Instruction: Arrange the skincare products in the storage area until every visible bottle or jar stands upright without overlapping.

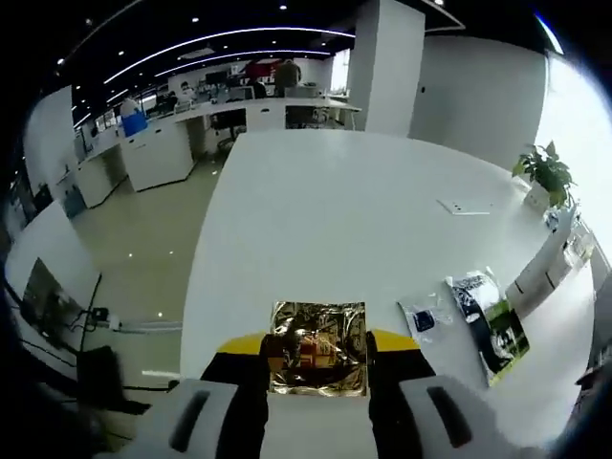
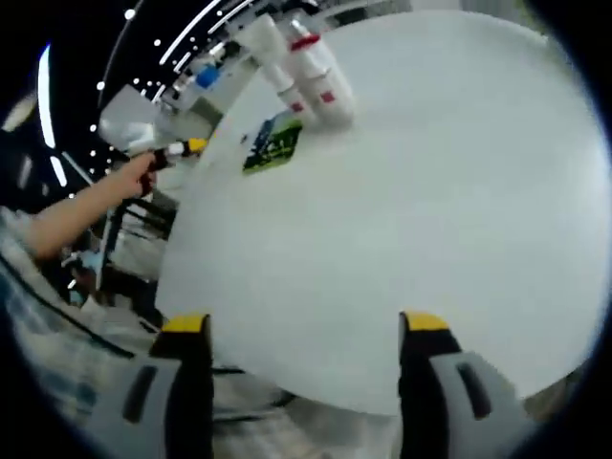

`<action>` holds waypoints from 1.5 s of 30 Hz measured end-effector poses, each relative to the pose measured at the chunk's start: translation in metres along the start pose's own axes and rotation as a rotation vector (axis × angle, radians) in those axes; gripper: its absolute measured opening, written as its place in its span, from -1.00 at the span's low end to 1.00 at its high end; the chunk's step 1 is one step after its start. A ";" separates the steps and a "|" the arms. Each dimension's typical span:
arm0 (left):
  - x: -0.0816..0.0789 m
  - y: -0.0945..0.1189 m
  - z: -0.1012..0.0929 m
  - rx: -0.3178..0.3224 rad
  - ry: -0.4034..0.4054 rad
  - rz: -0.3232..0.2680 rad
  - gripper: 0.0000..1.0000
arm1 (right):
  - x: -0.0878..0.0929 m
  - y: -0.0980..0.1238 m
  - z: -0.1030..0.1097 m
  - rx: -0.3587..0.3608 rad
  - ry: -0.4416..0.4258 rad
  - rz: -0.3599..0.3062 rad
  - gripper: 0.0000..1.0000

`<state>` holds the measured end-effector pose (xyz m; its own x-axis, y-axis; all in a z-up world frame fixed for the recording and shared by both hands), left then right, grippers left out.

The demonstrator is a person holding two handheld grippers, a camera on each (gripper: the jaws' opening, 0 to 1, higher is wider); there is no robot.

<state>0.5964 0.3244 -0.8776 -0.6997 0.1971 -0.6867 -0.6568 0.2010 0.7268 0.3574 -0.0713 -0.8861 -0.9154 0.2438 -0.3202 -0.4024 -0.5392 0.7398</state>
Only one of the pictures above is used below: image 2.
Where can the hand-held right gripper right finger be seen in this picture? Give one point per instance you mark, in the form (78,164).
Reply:
(421,392)

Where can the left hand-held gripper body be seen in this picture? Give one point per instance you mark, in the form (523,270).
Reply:
(174,149)

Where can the person's left hand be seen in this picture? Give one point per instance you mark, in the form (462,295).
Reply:
(134,174)

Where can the blue round container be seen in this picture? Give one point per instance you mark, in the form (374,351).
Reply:
(206,78)

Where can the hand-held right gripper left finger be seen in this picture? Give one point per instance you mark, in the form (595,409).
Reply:
(191,392)

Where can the red collar pump skincare bottle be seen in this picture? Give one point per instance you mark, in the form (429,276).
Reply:
(315,62)

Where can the person arm plaid sleeve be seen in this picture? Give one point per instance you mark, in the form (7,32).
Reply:
(48,358)

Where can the white skincare tube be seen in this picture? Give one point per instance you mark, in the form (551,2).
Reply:
(275,57)

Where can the green printed plastic packet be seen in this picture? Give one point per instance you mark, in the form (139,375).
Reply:
(272,148)

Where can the long ceiling light strip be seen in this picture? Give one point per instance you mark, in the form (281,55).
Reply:
(47,105)

